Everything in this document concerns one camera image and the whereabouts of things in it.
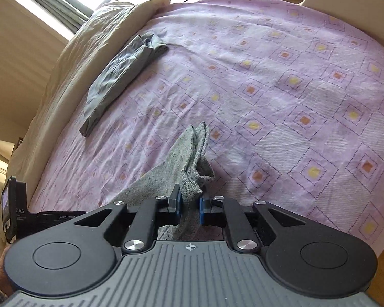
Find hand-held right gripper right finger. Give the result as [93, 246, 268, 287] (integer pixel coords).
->
[198, 196, 295, 252]

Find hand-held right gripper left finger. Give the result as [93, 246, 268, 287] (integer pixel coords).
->
[85, 184, 182, 251]

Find speckled grey pants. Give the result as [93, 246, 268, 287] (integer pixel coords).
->
[115, 122, 216, 242]

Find folded plain grey pants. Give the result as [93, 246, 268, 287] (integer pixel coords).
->
[79, 32, 169, 137]

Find person's left hand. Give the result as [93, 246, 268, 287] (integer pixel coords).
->
[0, 246, 16, 299]

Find pink patterned bedsheet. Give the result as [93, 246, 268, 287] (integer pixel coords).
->
[29, 0, 384, 253]

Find cream duvet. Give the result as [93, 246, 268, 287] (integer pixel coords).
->
[9, 0, 171, 195]

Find grey window curtain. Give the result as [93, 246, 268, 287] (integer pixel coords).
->
[14, 0, 95, 36]

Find cream bed footboard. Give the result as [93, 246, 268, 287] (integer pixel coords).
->
[298, 0, 384, 56]

